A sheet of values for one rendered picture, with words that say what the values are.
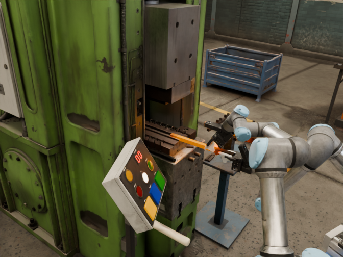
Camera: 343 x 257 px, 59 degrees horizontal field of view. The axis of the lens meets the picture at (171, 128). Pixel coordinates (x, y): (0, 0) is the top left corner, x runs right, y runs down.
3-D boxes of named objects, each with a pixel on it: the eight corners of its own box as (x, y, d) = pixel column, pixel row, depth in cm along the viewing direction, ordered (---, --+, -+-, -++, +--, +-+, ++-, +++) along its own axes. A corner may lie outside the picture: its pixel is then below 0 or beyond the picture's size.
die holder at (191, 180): (200, 191, 226) (205, 139, 205) (171, 221, 197) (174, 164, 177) (142, 165, 253) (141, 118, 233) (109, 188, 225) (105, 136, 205)
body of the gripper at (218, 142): (219, 150, 170) (231, 136, 162) (208, 139, 172) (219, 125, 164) (225, 144, 176) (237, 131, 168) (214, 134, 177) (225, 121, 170)
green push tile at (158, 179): (165, 181, 151) (158, 170, 149) (163, 191, 145) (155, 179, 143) (162, 182, 152) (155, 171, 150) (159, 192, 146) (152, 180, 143)
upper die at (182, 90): (190, 94, 182) (191, 78, 177) (171, 103, 167) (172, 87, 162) (136, 79, 202) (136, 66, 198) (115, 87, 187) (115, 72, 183)
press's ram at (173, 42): (202, 73, 187) (208, 4, 169) (166, 90, 159) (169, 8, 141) (149, 61, 208) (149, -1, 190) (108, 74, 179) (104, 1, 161)
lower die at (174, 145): (187, 145, 198) (187, 133, 194) (169, 158, 183) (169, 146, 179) (137, 127, 218) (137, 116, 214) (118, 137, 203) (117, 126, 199)
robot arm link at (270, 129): (327, 142, 109) (274, 117, 157) (298, 142, 108) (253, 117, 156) (323, 173, 112) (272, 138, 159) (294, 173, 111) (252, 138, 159)
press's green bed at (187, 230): (195, 237, 247) (199, 191, 225) (169, 269, 219) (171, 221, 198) (142, 209, 274) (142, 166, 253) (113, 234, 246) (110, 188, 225)
